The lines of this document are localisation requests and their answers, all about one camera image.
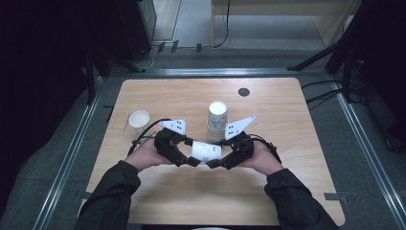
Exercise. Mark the long metal floor rail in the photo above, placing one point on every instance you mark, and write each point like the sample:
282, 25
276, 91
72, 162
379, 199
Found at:
68, 159
367, 143
217, 72

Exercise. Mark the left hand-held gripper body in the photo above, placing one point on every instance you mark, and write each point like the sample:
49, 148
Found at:
167, 143

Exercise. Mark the person's left hand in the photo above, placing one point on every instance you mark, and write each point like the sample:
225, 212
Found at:
146, 156

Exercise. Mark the black tripod stand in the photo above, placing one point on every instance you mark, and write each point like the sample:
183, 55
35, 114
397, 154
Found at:
346, 48

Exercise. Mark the grey tape strip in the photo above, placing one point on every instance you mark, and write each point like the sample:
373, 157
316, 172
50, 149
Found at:
335, 196

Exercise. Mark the person's right hand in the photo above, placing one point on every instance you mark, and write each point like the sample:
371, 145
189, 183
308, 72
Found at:
263, 159

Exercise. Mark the black cabinet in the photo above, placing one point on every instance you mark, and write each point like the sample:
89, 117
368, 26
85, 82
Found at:
135, 28

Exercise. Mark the white printed paper cup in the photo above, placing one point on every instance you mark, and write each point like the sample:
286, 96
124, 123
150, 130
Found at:
139, 119
218, 113
206, 151

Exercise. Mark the plain white paper cup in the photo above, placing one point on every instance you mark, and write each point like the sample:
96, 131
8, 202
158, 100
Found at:
214, 135

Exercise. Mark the light wooden furniture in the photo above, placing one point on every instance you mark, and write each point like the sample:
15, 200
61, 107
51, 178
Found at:
328, 19

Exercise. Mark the black metal stand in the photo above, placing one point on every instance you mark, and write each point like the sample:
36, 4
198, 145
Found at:
91, 73

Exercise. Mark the black round table grommet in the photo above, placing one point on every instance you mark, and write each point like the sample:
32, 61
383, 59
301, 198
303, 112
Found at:
243, 92

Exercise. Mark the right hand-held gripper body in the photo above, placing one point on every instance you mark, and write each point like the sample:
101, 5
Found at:
242, 147

